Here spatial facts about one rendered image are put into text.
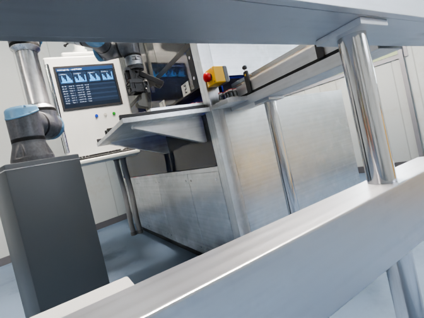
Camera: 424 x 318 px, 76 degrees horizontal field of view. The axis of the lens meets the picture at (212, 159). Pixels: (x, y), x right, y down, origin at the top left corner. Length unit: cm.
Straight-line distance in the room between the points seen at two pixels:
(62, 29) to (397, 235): 57
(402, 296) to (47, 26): 70
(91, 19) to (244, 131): 108
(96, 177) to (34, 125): 285
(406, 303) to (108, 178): 381
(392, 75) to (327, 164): 217
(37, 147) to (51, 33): 90
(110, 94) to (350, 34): 182
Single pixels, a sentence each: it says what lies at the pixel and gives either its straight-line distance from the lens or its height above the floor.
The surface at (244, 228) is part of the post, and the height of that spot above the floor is 29.
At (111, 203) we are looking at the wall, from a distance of 414.
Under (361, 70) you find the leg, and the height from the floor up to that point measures 76.
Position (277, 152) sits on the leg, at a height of 61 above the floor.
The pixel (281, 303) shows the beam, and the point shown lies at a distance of 37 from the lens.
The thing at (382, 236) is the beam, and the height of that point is 49.
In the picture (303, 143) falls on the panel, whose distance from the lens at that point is 161.
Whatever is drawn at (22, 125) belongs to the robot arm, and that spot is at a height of 93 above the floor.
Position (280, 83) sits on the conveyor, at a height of 87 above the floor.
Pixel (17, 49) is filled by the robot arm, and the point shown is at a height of 129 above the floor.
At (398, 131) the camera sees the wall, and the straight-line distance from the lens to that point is 375.
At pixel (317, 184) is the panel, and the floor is 36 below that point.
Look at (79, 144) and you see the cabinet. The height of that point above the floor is 93.
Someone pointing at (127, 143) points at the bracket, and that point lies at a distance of 171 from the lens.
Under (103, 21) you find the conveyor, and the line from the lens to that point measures 35.
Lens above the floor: 68
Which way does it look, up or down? 2 degrees down
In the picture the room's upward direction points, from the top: 13 degrees counter-clockwise
